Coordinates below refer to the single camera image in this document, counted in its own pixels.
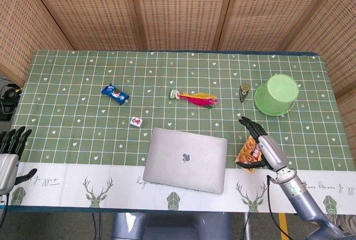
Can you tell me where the silver laptop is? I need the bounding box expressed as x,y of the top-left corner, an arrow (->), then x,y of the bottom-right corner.
142,127 -> 228,195

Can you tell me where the yellow curry box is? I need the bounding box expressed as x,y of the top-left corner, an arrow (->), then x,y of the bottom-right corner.
236,135 -> 264,173

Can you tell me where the correction tape dispenser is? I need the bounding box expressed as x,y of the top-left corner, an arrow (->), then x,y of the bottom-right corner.
239,83 -> 250,103

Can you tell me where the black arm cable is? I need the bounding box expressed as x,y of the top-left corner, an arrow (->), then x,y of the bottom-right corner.
266,175 -> 290,240

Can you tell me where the blue cookie packet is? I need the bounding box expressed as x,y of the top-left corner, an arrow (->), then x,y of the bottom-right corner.
100,84 -> 130,106

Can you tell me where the colourful feather shuttlecock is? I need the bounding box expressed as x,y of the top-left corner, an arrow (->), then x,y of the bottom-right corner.
170,89 -> 219,110

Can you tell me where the white mahjong tile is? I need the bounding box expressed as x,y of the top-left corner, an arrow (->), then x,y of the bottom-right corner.
129,116 -> 144,128

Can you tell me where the woven wooden folding screen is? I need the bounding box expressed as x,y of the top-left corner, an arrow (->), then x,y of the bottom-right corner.
0,0 -> 356,99

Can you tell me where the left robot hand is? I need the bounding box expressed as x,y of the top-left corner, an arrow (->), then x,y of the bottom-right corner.
0,126 -> 38,196

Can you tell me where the black electronics with cables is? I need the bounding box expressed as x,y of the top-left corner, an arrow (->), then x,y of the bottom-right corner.
0,83 -> 23,121

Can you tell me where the green plastic bucket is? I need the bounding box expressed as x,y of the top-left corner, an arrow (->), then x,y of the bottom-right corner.
254,74 -> 300,116

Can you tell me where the blue-grey robot torso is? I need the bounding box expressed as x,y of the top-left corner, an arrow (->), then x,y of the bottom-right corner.
111,211 -> 233,240

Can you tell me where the green checked tablecloth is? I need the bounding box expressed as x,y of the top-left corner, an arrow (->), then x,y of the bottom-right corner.
5,50 -> 356,215

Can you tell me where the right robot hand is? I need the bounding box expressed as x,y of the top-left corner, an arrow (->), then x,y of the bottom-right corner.
235,116 -> 288,173

